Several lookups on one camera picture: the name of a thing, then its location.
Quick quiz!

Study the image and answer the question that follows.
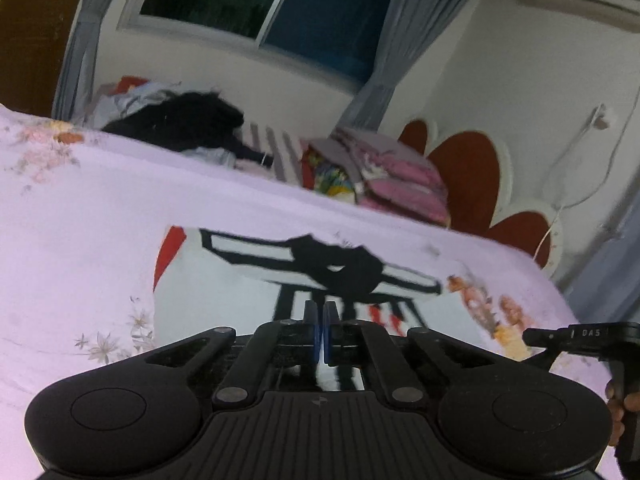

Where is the white wall charger plug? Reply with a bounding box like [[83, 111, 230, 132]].
[[589, 104, 619, 132]]

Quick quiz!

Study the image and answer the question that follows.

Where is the grey striped cloth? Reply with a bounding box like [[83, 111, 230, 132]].
[[239, 122, 312, 184]]

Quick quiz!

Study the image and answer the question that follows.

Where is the pile of light clothes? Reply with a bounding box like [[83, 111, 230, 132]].
[[89, 76, 177, 128]]

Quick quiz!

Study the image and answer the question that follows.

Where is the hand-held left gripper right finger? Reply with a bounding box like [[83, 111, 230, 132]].
[[323, 300, 502, 407]]

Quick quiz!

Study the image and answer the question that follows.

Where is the sliding glass window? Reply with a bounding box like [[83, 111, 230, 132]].
[[117, 0, 403, 88]]

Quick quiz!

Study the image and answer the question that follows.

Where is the pile of dark clothes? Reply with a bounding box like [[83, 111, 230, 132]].
[[102, 90, 275, 168]]

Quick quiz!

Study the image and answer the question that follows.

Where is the white charger cable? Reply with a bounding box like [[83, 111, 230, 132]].
[[531, 107, 632, 263]]

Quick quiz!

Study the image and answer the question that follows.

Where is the stack of folded pink blankets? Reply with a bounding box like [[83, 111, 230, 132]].
[[300, 127, 452, 227]]

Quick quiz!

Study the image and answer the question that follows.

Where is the grey window curtain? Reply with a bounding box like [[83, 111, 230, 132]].
[[52, 0, 126, 122], [340, 0, 497, 137]]

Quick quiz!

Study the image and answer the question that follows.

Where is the brown wooden door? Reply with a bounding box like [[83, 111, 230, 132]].
[[0, 0, 92, 117]]

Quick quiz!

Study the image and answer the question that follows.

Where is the person's right hand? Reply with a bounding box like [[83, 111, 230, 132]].
[[604, 380, 627, 448]]

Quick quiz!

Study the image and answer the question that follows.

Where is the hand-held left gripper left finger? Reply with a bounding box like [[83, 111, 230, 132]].
[[145, 300, 321, 407]]

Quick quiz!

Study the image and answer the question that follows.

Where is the red and white headboard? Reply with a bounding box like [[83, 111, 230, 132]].
[[397, 117, 566, 281]]

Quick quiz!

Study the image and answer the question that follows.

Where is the striped knit sweater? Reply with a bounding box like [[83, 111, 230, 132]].
[[152, 225, 446, 392]]

